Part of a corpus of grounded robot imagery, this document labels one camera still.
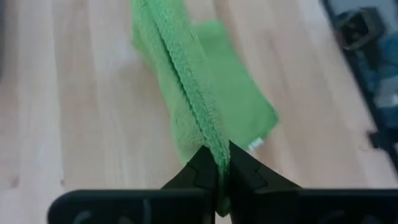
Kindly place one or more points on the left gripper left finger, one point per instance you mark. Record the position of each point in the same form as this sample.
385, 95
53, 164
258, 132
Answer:
133, 207

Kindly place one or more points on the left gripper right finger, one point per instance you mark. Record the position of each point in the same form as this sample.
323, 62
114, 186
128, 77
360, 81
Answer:
280, 207

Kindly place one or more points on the bright green microfiber towel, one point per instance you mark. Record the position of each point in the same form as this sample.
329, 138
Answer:
236, 93

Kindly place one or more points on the black metal table frame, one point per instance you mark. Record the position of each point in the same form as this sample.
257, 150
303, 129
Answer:
363, 84

